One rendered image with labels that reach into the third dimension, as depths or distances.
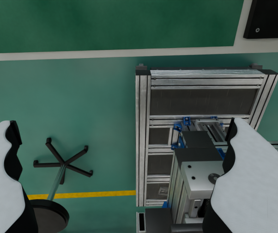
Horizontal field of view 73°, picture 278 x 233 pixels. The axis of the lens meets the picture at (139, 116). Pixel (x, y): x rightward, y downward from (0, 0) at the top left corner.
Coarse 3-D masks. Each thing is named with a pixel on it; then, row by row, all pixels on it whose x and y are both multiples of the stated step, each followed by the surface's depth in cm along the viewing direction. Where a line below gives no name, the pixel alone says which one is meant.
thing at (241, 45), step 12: (240, 24) 47; (240, 36) 48; (168, 48) 49; (180, 48) 49; (192, 48) 49; (204, 48) 49; (216, 48) 49; (228, 48) 50; (240, 48) 50; (252, 48) 50; (264, 48) 50; (276, 48) 50; (0, 60) 49; (12, 60) 49
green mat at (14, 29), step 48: (0, 0) 42; (48, 0) 42; (96, 0) 43; (144, 0) 43; (192, 0) 43; (240, 0) 44; (0, 48) 47; (48, 48) 48; (96, 48) 48; (144, 48) 49
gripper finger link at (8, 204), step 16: (0, 128) 10; (16, 128) 11; (0, 144) 8; (16, 144) 10; (0, 160) 8; (16, 160) 9; (0, 176) 7; (16, 176) 8; (0, 192) 6; (16, 192) 6; (0, 208) 6; (16, 208) 6; (32, 208) 7; (0, 224) 5; (16, 224) 6; (32, 224) 6
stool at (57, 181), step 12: (48, 144) 151; (60, 156) 161; (60, 168) 158; (72, 168) 166; (60, 180) 151; (36, 204) 115; (48, 204) 117; (36, 216) 119; (48, 216) 119; (60, 216) 120; (48, 228) 127; (60, 228) 127
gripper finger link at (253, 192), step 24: (240, 120) 10; (240, 144) 9; (264, 144) 9; (240, 168) 7; (264, 168) 7; (216, 192) 6; (240, 192) 6; (264, 192) 6; (216, 216) 6; (240, 216) 6; (264, 216) 6
